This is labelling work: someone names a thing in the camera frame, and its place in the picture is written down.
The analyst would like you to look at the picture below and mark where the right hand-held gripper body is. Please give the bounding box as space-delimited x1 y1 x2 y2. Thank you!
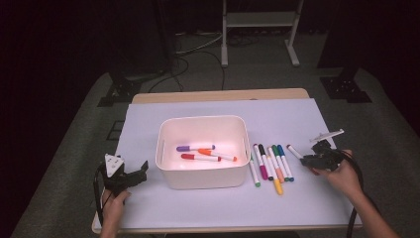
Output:
309 128 346 173

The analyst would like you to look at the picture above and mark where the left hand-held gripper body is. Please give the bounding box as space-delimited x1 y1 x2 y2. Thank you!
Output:
100 153 135 198

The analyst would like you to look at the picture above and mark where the brown marker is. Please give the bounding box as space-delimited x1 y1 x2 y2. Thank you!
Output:
285 144 321 177

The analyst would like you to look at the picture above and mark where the dark blue marker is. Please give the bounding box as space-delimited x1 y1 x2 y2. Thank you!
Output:
276 144 295 182

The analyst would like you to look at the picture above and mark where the dark green marker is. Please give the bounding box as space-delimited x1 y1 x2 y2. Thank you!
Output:
271 144 290 182

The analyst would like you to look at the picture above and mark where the yellow marker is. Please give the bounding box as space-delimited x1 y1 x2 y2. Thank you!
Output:
265 155 284 196

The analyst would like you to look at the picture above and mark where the purple marker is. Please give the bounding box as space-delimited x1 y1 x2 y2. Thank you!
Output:
175 144 217 153

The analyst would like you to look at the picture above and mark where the magenta marker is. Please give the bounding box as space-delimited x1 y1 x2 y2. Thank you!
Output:
253 143 269 181

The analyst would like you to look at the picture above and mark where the red marker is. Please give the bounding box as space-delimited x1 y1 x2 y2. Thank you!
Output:
180 153 222 163

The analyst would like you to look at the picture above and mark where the black marker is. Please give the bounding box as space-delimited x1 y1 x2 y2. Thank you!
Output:
258 143 274 181

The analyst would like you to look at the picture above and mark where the light green marker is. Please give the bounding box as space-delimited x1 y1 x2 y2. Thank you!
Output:
249 155 262 188

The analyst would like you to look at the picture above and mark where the white plastic storage bin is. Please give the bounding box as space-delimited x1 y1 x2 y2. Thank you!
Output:
155 114 252 190

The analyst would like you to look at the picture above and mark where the orange marker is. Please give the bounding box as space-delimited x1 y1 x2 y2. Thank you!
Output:
197 148 238 163

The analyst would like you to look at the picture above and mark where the person's right hand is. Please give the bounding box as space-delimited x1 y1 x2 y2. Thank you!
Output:
310 149 365 202

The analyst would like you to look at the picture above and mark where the person's left hand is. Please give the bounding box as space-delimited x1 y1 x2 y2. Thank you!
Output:
100 188 132 229

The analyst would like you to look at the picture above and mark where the white table mat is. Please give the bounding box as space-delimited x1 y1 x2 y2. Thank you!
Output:
93 97 362 231

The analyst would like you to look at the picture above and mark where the black stand base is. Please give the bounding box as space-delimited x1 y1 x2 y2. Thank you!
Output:
319 65 372 104
97 70 143 108

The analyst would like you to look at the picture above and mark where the white metal stand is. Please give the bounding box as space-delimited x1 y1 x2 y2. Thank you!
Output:
220 0 305 68

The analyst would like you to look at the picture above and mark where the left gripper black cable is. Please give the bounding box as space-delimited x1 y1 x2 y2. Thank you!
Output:
92 163 110 227

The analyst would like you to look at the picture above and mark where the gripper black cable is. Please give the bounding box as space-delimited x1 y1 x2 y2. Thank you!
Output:
343 150 380 238
92 163 110 227

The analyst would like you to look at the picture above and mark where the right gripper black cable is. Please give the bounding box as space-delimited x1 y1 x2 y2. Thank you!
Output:
343 150 380 238

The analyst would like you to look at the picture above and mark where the black floor cable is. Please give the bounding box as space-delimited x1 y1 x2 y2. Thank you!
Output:
184 49 228 91
147 49 191 93

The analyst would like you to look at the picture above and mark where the white floor cable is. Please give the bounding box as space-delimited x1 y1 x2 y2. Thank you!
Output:
174 31 229 56

